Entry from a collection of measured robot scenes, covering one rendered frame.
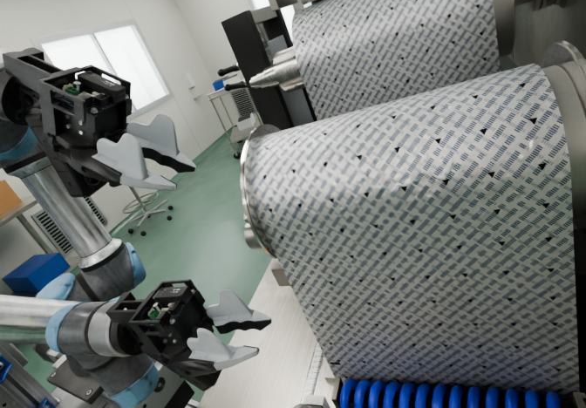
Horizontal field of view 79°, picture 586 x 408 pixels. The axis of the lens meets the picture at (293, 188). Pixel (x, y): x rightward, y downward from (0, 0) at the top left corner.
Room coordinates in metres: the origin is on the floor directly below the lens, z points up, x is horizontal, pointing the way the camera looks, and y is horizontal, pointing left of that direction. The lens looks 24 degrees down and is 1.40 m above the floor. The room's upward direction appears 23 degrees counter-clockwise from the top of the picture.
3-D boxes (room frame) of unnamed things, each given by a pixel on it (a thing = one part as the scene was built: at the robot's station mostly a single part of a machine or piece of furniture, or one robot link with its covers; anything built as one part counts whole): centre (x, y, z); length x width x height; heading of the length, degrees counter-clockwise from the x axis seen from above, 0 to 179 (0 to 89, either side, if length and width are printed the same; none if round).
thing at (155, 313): (0.40, 0.23, 1.12); 0.12 x 0.08 x 0.09; 62
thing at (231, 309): (0.37, 0.13, 1.11); 0.09 x 0.03 x 0.06; 71
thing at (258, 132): (0.35, 0.01, 1.25); 0.15 x 0.01 x 0.15; 152
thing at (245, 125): (5.20, 0.28, 0.51); 0.91 x 0.58 x 1.02; 176
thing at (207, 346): (0.32, 0.15, 1.11); 0.09 x 0.03 x 0.06; 53
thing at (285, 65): (0.58, -0.08, 1.33); 0.06 x 0.06 x 0.06; 62
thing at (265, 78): (0.61, -0.03, 1.33); 0.06 x 0.03 x 0.03; 62
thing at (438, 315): (0.24, -0.07, 1.11); 0.23 x 0.01 x 0.18; 62
